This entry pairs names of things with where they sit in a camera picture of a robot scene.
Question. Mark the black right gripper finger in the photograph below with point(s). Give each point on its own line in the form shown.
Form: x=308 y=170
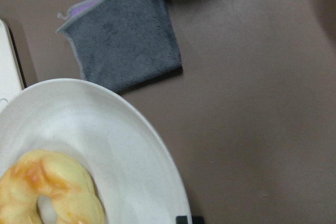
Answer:
x=192 y=220

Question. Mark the yellow glazed donut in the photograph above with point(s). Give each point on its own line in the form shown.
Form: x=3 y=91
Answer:
x=57 y=176

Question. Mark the white tray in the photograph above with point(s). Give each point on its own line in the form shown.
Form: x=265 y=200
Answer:
x=11 y=78

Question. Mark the white round plate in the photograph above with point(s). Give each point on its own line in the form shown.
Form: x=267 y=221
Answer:
x=135 y=176

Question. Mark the folded grey microfibre cloth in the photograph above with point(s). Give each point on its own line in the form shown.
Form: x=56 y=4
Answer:
x=119 y=44

